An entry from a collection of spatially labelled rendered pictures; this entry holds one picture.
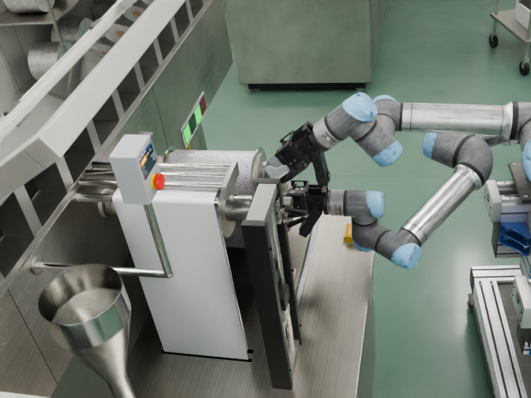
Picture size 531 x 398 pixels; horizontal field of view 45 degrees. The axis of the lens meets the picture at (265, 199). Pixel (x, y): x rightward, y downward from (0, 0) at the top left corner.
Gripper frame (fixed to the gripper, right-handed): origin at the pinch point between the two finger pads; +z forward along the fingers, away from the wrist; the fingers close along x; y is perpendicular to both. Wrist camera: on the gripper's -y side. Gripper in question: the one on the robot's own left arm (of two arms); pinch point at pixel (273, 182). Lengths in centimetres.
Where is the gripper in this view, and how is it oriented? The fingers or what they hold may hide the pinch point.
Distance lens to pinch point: 173.9
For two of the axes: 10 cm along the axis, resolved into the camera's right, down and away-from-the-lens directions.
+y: -7.1, -6.3, -3.1
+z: -6.7, 4.8, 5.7
